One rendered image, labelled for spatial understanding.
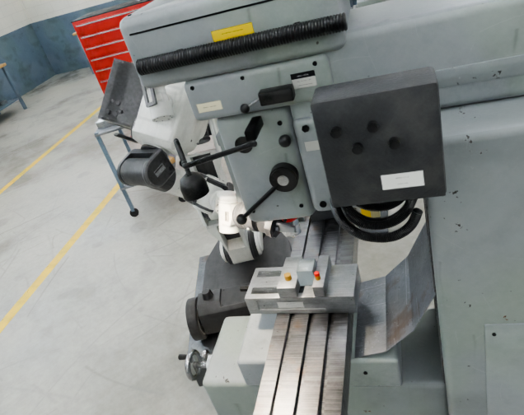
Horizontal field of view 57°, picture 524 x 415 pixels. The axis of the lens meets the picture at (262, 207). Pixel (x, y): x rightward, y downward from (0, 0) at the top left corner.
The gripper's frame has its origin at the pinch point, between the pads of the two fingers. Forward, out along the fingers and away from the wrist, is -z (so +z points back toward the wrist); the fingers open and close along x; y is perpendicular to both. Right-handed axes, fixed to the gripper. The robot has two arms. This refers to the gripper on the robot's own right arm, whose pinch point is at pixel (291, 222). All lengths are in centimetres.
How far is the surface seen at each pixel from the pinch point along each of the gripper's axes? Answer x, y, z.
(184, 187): -18.5, -21.9, 16.5
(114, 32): 312, 11, 443
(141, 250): 85, 128, 224
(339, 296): -1.3, 24.5, -11.4
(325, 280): 0.4, 21.0, -6.5
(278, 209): -8.9, -11.3, -4.4
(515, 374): -2, 36, -59
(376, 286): 17.7, 37.3, -13.7
